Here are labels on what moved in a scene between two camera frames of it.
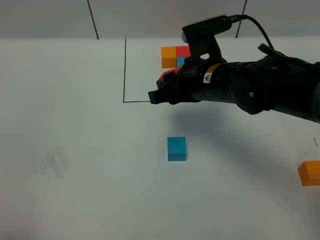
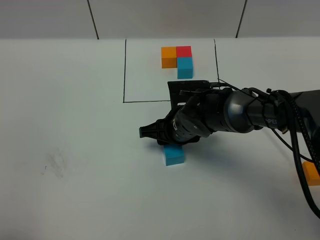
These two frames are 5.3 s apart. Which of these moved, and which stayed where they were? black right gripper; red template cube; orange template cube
Moved: black right gripper
Stayed: red template cube; orange template cube
